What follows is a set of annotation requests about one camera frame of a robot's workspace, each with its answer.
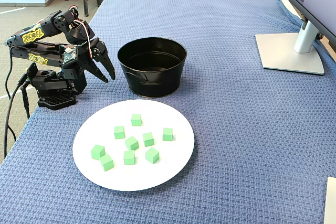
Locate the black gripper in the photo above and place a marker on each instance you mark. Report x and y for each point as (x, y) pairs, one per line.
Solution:
(96, 54)

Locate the green cube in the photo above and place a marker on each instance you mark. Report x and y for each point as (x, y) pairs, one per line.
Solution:
(131, 143)
(148, 139)
(136, 119)
(98, 152)
(129, 157)
(107, 162)
(167, 134)
(152, 155)
(119, 132)

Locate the white round plate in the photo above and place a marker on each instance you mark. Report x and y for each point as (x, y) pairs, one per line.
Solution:
(157, 176)

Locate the black metal bucket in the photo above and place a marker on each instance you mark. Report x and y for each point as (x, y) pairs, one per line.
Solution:
(152, 85)

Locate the blue woven table cloth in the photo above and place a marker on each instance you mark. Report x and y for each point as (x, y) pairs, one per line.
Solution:
(236, 103)

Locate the monitor with silver stand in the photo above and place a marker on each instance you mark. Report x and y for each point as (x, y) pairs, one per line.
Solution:
(288, 56)

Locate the white flat object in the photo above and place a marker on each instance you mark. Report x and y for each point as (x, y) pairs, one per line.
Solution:
(331, 203)

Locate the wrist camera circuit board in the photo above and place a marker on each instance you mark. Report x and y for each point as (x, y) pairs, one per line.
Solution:
(70, 55)

